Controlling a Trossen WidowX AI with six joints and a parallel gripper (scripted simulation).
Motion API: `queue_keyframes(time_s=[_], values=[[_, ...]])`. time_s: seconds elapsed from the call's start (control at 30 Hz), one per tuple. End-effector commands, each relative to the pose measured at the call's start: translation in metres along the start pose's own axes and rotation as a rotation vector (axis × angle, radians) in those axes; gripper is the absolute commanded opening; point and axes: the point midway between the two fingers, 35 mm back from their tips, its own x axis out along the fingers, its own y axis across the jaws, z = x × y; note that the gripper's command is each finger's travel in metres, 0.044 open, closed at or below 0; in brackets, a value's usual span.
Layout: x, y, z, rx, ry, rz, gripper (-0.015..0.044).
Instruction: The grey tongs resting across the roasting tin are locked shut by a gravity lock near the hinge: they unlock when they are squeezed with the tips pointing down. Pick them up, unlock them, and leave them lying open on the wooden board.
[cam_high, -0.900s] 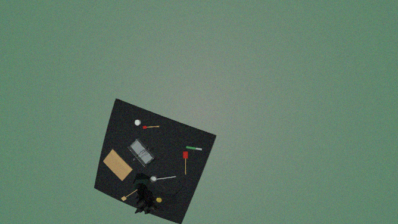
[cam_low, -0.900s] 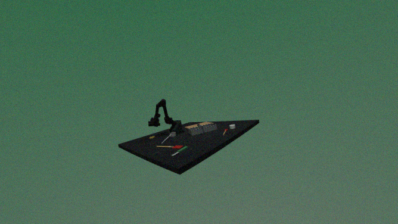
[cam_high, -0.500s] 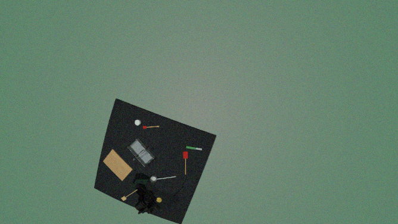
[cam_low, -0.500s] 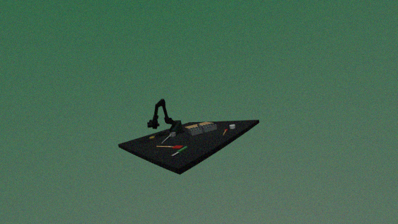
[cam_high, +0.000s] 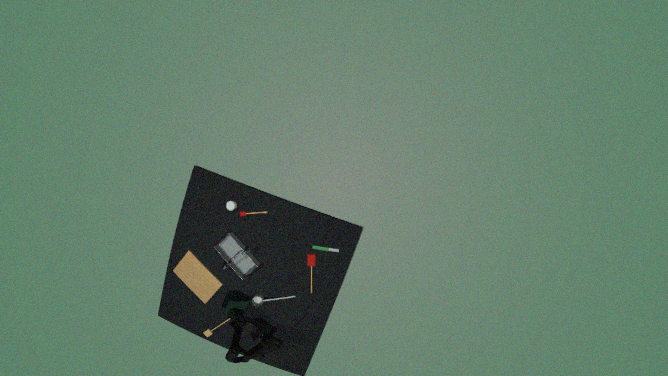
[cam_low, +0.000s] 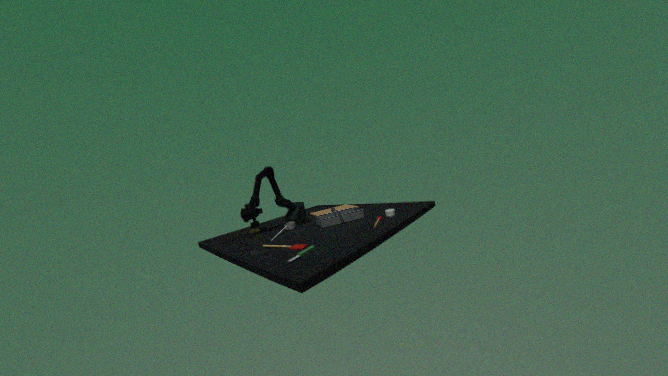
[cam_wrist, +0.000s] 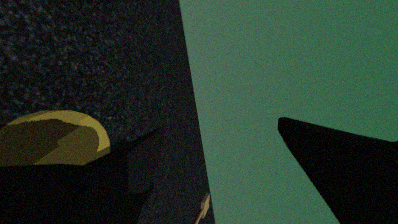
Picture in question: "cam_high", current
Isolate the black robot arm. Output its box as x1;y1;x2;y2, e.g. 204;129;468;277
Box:
225;308;284;363

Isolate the wooden board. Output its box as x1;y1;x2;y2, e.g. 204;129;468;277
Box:
173;250;223;304

